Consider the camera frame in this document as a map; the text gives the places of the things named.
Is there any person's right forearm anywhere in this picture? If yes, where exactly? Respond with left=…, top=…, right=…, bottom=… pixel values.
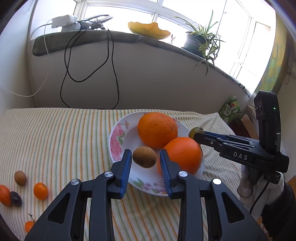
left=236, top=162, right=296, bottom=241

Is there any white window frame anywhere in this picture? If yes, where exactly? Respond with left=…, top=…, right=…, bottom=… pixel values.
left=69, top=0, right=275, bottom=93

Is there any tiny orange with stem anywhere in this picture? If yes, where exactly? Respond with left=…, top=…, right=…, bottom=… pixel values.
left=24, top=214, right=36, bottom=233

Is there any green printed plastic bag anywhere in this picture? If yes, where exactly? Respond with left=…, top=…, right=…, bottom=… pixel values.
left=219, top=96, right=242, bottom=124

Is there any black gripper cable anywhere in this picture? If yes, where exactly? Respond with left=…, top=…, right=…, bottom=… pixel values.
left=248, top=179, right=270, bottom=215

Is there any striped bedsheet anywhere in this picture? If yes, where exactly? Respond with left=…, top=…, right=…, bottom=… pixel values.
left=0, top=108, right=238, bottom=241

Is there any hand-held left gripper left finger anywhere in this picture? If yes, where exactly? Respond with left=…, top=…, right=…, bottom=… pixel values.
left=24, top=149, right=133, bottom=241

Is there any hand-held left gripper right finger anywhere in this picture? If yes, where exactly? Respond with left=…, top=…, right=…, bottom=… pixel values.
left=159, top=149, right=269, bottom=241

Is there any cardboard box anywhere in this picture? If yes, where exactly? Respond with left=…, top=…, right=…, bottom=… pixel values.
left=231, top=113, right=259, bottom=139

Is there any small tangerine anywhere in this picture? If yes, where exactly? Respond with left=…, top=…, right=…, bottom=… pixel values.
left=0, top=185, right=12, bottom=207

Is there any green-brown round fruit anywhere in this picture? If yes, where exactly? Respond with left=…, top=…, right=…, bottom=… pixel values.
left=188, top=126, right=205, bottom=139

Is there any white cable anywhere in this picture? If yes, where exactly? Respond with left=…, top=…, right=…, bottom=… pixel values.
left=0, top=20, right=55, bottom=97

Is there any dark plum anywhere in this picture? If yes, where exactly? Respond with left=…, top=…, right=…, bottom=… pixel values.
left=10, top=191, right=22, bottom=207

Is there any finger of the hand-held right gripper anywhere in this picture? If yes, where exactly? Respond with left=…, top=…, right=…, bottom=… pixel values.
left=216, top=134, right=262, bottom=147
left=193, top=131, right=232, bottom=153

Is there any potted spider plant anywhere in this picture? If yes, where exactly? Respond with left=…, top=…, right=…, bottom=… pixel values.
left=173, top=9, right=226, bottom=77

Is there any small orange kumquat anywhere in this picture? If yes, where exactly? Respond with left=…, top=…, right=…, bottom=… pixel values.
left=33, top=182, right=48, bottom=201

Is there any large orange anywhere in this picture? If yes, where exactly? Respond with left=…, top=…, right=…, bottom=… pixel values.
left=137, top=112, right=178, bottom=149
left=157, top=137, right=203, bottom=176

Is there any white power strip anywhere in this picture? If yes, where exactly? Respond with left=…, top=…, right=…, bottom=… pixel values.
left=51, top=14, right=80, bottom=32

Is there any yellow melon rind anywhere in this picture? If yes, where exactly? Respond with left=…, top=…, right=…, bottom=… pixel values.
left=128, top=21, right=171, bottom=40

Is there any floral white plate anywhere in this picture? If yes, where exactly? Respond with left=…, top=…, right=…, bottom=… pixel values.
left=109, top=112, right=205, bottom=197

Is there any wall poster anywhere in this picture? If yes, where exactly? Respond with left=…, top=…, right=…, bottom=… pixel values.
left=254, top=14, right=292, bottom=93

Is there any brown kiwi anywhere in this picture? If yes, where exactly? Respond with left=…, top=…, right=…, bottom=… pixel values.
left=14, top=171, right=27, bottom=186
left=132, top=146, right=157, bottom=168

